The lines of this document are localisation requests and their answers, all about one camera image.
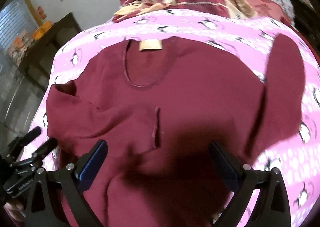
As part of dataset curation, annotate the orange bowl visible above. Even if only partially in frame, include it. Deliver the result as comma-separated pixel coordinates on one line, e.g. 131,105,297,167
32,21,53,40

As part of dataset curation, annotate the maroon shirt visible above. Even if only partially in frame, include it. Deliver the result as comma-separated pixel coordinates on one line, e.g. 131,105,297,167
46,34,305,226

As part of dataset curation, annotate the dark wooden side table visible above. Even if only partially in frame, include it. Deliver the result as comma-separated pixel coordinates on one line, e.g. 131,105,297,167
18,12,82,91

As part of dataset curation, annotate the left hand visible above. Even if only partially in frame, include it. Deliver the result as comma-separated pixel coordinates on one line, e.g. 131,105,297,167
4,200,25,222

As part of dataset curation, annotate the pink penguin blanket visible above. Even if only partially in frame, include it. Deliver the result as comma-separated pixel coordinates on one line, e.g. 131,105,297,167
22,9,319,226

